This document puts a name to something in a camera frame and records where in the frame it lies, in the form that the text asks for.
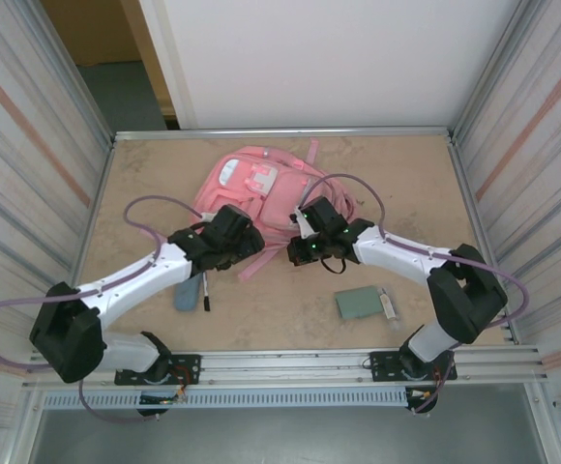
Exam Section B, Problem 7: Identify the pink student backpack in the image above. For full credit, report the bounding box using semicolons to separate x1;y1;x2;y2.
188;137;354;284

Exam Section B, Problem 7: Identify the blue pencil case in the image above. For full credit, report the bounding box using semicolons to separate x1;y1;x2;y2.
172;277;200;313

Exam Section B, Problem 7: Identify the green wallet notebook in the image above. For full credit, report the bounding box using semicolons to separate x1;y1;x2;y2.
334;285;379;321

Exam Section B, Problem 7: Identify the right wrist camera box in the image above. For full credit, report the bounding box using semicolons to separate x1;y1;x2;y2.
291;211;316;239

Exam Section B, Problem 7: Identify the aluminium table edge rail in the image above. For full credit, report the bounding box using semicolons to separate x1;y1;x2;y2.
113;126;456;142

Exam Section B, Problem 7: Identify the aluminium mounting rail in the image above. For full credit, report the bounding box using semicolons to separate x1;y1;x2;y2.
21;345;550;391

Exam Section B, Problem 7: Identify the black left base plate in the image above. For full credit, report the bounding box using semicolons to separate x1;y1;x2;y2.
114;354;202;387

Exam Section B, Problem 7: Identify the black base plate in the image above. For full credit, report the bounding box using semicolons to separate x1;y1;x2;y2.
114;354;202;387
369;351;456;383

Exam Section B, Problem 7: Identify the aluminium side rail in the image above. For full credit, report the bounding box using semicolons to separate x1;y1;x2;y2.
447;134;521;347

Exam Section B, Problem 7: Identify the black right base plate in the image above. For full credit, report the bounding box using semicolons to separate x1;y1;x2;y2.
369;351;456;383

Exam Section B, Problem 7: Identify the grey slotted cable duct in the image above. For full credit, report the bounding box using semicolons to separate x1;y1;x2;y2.
41;390;410;410

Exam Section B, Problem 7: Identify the white door frame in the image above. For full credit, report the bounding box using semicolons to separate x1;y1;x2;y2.
137;0;199;131

